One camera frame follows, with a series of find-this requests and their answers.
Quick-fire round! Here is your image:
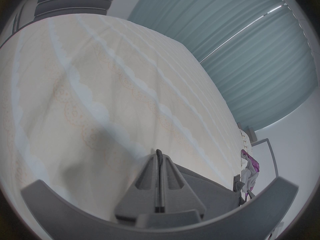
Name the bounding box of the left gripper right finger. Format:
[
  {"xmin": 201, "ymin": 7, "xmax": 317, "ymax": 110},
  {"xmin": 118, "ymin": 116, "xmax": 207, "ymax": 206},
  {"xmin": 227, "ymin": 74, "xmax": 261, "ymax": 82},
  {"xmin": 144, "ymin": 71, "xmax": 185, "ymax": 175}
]
[{"xmin": 160, "ymin": 153, "xmax": 206, "ymax": 216}]

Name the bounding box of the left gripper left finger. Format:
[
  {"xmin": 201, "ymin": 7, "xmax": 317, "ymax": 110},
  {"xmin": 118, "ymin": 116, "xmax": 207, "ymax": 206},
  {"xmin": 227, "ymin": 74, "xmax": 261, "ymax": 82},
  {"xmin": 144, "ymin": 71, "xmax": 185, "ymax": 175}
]
[{"xmin": 114, "ymin": 152, "xmax": 159, "ymax": 219}]

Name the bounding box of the black T-shirt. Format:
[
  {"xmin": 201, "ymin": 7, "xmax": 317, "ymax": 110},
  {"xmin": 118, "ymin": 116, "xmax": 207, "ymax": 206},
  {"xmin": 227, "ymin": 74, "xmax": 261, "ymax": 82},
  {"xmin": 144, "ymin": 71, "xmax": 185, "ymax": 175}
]
[{"xmin": 155, "ymin": 148, "xmax": 244, "ymax": 213}]

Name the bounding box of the bed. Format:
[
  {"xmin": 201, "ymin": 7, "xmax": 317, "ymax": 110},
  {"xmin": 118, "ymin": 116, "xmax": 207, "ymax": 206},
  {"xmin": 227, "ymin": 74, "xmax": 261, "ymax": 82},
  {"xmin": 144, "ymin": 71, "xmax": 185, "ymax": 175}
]
[{"xmin": 0, "ymin": 13, "xmax": 278, "ymax": 222}]

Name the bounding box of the grey garment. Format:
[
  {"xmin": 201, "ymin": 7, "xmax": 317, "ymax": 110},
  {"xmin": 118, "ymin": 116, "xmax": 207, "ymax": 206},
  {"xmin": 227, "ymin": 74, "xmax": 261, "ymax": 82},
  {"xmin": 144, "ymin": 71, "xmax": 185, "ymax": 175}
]
[{"xmin": 240, "ymin": 170, "xmax": 258, "ymax": 192}]

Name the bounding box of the purple satin garment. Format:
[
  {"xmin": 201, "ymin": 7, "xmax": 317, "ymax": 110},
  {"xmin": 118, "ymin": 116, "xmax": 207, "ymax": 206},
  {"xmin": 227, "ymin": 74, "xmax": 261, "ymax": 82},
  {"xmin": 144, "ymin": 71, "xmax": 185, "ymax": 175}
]
[{"xmin": 241, "ymin": 149, "xmax": 260, "ymax": 200}]

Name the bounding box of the white printed pillow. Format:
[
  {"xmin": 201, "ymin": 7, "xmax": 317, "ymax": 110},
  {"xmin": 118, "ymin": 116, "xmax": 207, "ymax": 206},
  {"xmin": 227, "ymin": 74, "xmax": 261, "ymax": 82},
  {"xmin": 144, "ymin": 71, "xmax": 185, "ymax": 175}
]
[{"xmin": 239, "ymin": 128, "xmax": 252, "ymax": 167}]

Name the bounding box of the grey bedside table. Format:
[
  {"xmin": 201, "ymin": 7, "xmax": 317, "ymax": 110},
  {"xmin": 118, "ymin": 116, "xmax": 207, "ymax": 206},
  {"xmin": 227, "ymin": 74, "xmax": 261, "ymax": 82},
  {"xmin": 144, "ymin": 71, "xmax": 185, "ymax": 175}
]
[{"xmin": 236, "ymin": 123, "xmax": 257, "ymax": 142}]

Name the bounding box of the blue-green curtain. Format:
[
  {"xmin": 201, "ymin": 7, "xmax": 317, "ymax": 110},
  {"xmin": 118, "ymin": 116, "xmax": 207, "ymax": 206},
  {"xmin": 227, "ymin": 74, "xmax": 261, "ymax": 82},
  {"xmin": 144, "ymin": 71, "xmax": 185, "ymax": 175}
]
[
  {"xmin": 127, "ymin": 0, "xmax": 285, "ymax": 63},
  {"xmin": 200, "ymin": 5, "xmax": 317, "ymax": 129}
]

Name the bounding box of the black chest of drawers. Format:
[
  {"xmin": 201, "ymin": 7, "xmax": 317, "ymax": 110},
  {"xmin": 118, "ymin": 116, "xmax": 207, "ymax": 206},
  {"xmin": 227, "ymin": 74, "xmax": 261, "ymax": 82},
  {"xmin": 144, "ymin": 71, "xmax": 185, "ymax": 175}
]
[{"xmin": 34, "ymin": 0, "xmax": 117, "ymax": 18}]

